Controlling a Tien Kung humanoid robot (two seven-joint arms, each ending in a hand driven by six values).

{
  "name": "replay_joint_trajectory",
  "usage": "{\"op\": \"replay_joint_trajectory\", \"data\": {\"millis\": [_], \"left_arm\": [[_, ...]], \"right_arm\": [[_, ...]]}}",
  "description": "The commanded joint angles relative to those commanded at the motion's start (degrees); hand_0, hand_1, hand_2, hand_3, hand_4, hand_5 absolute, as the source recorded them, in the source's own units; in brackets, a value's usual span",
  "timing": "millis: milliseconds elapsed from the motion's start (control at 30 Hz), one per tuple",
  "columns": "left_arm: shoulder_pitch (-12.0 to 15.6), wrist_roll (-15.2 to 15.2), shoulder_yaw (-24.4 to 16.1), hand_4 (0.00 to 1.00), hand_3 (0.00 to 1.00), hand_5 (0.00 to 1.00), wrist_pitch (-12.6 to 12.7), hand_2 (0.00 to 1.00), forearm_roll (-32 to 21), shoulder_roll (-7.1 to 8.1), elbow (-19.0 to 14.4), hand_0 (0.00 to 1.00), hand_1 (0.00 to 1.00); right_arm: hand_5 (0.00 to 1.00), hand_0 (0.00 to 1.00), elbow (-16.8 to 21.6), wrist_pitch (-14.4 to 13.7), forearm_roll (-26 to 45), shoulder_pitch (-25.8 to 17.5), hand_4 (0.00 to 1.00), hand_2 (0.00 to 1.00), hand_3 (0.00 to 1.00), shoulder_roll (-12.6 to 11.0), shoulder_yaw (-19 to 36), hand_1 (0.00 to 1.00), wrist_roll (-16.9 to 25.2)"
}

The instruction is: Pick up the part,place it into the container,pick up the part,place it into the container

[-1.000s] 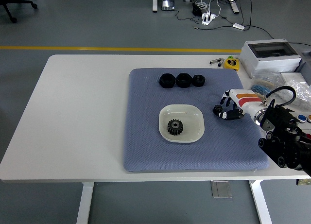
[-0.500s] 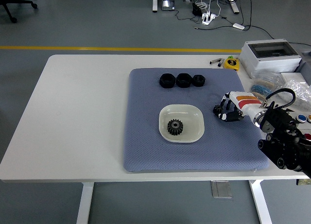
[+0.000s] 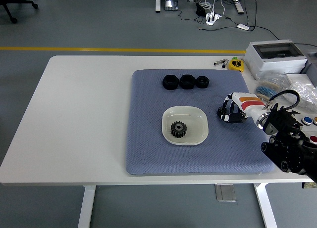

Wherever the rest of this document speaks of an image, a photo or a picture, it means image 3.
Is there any grey electrical enclosure box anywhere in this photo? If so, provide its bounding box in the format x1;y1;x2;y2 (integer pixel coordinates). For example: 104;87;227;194
244;39;309;80

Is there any white cable bundle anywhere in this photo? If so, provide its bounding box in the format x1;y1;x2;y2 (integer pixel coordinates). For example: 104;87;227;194
204;0;227;17

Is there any black office chair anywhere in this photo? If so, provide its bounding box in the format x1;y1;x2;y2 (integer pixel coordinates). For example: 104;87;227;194
0;0;39;24

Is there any grey metal case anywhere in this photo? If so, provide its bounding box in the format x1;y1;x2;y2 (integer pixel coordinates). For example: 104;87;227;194
301;51;317;87

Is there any bag of blue resistors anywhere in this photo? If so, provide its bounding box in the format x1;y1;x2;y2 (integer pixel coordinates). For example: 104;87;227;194
255;73;289;100

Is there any white power strip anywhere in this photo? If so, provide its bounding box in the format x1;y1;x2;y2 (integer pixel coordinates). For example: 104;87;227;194
205;12;222;26

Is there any blue-grey textured mat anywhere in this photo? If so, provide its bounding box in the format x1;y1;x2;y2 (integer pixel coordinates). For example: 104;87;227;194
125;69;275;176

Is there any long black cable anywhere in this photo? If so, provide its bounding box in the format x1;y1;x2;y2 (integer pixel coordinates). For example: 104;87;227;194
197;0;283;41

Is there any large black gear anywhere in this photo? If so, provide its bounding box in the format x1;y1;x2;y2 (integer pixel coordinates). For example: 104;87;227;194
170;121;188;139

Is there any white flat box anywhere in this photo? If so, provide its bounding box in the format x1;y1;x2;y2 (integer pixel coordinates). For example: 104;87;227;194
284;73;316;89

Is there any small black hex nut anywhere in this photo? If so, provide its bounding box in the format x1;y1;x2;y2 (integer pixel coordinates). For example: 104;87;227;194
196;76;211;90

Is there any white table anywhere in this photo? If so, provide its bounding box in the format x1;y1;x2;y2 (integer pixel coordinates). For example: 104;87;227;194
0;55;317;228

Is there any white square dish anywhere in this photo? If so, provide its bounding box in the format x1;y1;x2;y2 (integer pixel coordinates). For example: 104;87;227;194
162;105;210;146

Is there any bag of clear parts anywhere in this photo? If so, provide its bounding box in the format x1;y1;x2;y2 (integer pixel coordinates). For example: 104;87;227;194
284;81;317;113

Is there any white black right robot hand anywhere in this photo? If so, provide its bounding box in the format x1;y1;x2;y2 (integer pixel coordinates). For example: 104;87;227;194
217;91;267;125

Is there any yellow tape measure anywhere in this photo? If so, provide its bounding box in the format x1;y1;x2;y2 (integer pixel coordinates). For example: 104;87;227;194
228;56;245;72

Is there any grey push-button control box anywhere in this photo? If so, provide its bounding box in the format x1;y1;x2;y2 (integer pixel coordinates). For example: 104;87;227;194
294;112;317;143

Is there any thin black phone cable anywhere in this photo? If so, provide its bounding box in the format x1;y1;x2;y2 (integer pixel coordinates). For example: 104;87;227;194
177;10;208;22

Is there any metal floor plate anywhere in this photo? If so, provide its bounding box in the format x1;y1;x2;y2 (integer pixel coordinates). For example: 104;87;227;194
214;184;237;202

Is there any large black hex nut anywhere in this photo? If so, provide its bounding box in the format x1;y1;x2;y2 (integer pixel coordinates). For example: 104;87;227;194
179;74;197;90
162;74;179;91

